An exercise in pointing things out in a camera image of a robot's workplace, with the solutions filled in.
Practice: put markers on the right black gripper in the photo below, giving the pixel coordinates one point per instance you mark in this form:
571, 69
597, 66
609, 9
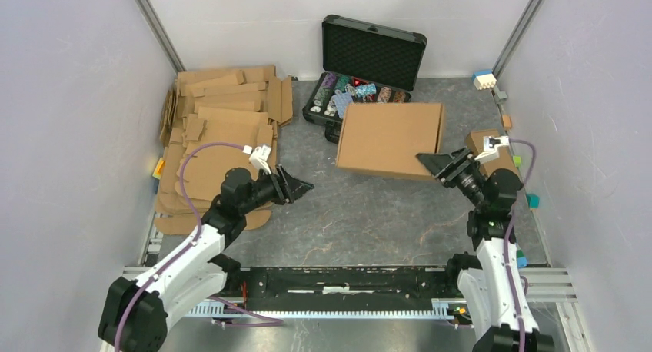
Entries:
447, 167

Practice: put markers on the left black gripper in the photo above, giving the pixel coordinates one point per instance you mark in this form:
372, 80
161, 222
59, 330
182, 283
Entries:
287, 187

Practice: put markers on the cardboard box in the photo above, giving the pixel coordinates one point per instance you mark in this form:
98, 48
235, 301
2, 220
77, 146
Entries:
474, 142
383, 139

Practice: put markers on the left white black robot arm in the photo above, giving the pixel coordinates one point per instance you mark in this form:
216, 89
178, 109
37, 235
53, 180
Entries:
139, 313

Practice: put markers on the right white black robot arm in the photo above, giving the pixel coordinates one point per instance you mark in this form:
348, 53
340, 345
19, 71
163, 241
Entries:
489, 279

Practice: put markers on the folded closed cardboard box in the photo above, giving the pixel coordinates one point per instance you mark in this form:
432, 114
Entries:
474, 142

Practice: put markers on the green small cube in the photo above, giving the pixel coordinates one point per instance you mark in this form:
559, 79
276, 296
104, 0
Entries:
517, 161

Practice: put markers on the small wooden cube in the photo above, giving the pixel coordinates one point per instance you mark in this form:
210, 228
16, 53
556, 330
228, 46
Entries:
506, 122

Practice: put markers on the grey small block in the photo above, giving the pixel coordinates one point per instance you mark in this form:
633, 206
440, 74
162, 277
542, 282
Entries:
499, 96

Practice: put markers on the blue white toy block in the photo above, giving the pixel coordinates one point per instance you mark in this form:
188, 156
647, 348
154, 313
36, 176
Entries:
484, 79

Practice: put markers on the teal small cube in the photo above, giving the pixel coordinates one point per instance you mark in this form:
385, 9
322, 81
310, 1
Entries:
533, 201

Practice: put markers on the stack of flat cardboard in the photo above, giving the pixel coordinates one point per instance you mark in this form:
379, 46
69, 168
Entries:
207, 119

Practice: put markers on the black poker chip case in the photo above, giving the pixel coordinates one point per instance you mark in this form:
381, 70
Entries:
362, 62

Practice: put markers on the blue green block stack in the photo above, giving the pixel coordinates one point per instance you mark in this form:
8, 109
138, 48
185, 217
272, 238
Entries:
521, 259

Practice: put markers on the orange yellow block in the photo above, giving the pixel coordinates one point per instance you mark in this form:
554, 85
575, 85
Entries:
157, 173

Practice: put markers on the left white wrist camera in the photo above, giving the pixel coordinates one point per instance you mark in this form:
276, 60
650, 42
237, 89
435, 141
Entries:
258, 157

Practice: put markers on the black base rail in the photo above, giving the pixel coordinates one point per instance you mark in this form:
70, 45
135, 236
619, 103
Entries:
323, 289

